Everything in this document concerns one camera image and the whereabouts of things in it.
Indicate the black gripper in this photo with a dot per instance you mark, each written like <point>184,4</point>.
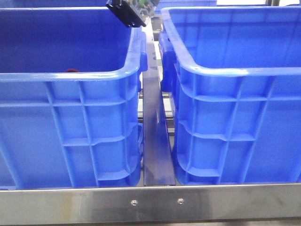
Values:
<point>133,13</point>

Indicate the red push button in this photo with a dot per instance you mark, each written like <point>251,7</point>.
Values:
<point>72,71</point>

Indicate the rear right blue bin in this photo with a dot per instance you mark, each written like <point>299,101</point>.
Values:
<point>184,3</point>

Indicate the left blue plastic bin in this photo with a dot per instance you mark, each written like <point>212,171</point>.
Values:
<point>69,130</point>

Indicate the blue plastic bin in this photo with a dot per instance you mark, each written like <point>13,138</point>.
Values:
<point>236,85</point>
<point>69,130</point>

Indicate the right blue plastic bin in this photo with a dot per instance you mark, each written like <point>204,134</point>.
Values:
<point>236,85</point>

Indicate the rear left blue bin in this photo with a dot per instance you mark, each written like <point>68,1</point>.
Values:
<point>51,3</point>

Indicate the dark metal divider bar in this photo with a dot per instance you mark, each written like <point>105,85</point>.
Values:
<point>158,169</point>

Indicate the steel front rail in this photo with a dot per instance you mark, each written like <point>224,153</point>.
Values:
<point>150,204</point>

